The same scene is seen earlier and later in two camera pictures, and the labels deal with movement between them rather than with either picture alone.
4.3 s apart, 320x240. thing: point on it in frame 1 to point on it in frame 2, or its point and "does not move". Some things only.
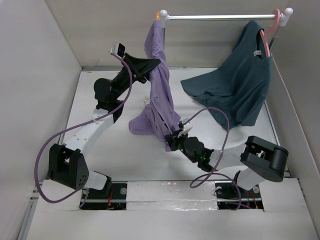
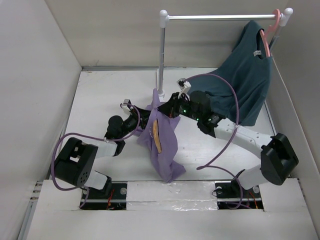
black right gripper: x=173 y=139 to x=169 y=108
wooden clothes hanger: x=157 y=17 to x=157 y=135
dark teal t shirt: x=236 y=92 does not move
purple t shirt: x=160 y=118 to x=158 y=132
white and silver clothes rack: x=164 y=17 does not move
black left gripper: x=141 y=68 to x=144 y=115
